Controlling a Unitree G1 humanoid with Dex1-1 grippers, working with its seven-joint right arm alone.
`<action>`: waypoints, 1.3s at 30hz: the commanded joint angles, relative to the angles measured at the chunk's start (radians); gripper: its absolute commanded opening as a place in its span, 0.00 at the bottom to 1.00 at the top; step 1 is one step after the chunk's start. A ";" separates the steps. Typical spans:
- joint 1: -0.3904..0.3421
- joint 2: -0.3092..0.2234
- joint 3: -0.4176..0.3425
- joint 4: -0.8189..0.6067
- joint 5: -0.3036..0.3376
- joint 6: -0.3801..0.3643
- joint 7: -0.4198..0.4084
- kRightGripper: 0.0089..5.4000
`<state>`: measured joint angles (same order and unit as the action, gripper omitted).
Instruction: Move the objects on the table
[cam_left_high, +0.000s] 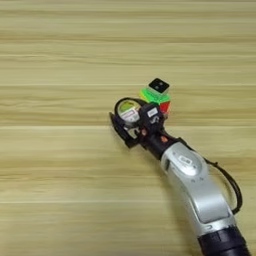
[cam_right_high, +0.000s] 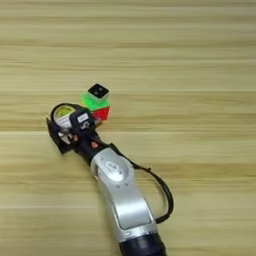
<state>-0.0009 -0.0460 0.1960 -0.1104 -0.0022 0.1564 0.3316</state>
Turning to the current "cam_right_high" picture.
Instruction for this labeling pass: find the black tape roll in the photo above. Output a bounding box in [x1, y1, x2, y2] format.
[49, 102, 83, 143]

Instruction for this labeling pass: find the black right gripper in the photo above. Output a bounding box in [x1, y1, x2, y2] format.
[45, 116, 110, 165]

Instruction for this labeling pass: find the small black and white cube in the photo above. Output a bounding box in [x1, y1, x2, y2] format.
[87, 82, 111, 105]

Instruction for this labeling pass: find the multicoloured puzzle cube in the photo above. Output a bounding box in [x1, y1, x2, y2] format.
[79, 91, 112, 123]

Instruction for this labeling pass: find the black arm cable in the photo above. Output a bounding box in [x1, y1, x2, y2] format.
[109, 142, 175, 225]

